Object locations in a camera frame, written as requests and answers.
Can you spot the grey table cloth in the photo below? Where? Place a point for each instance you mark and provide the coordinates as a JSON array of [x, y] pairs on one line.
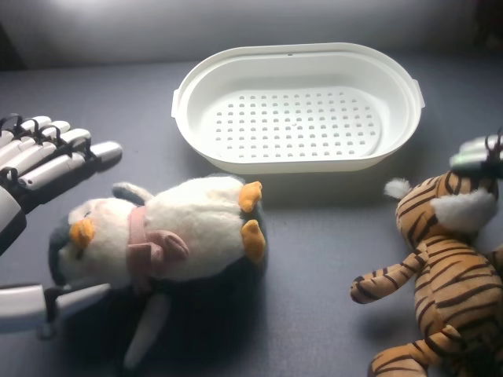
[[314, 259]]

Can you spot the white backdrop board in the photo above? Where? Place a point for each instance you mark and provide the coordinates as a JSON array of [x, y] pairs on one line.
[[157, 27]]

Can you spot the orange striped tiger plush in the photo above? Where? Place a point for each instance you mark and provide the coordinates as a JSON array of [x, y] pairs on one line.
[[452, 282]]

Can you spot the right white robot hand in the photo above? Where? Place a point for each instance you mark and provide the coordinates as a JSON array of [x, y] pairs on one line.
[[469, 159]]

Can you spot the white plastic tray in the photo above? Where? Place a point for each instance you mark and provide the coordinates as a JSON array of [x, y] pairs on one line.
[[298, 129]]

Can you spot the grey white penguin plush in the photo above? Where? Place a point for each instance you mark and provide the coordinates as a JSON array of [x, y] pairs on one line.
[[188, 220]]

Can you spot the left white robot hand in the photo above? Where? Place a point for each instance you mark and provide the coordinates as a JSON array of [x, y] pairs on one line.
[[47, 161]]

